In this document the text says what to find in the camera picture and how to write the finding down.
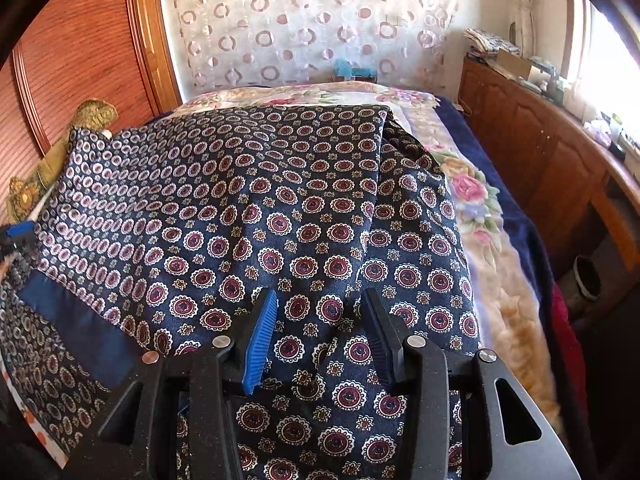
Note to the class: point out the wooden framed window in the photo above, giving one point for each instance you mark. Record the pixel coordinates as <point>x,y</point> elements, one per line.
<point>605,60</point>

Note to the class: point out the white window curtain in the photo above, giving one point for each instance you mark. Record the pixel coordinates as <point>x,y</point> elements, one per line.
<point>522,0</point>

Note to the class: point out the orange fruit print sheet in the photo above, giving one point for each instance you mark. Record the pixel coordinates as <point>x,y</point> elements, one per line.
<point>42,435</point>

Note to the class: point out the white plastic bag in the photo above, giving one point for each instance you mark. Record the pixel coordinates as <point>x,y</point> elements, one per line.
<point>597,134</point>

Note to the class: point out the navy blue blanket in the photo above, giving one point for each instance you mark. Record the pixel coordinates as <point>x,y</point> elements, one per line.
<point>520,230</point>

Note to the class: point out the navy patterned shirt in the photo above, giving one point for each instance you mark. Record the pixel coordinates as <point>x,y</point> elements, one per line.
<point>240,200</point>

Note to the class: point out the blue box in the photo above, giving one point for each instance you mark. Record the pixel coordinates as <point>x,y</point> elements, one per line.
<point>352,72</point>

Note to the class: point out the red cloth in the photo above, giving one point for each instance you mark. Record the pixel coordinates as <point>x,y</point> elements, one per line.
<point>567,340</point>

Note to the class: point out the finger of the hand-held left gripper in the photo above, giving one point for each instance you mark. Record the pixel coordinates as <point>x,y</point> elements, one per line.
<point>15,235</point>

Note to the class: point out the olive patterned pillow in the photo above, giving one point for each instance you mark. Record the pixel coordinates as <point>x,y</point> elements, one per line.
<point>92,115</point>

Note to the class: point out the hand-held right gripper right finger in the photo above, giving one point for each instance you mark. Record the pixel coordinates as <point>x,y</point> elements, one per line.
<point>382,345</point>

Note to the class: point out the long wooden cabinet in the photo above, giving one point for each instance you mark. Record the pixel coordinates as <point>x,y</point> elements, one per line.
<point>530,140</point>

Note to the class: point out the stack of folded cloths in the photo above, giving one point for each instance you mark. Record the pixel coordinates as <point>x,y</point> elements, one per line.
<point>487,42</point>

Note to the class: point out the wooden slatted wardrobe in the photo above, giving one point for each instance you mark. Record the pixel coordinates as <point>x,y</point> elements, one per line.
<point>75,60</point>

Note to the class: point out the dark trash bin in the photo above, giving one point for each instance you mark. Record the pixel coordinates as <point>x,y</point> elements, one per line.
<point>587,280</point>

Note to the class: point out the cardboard box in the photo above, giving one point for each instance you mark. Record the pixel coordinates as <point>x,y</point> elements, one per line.
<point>512,65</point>

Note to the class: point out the sheer circle-patterned curtain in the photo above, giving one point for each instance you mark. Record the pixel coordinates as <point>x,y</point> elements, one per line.
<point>310,20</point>

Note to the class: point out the floral blanket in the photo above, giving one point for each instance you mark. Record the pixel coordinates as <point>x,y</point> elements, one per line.
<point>480,200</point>

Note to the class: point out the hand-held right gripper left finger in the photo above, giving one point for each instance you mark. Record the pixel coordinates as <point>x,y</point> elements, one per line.
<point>257,350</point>

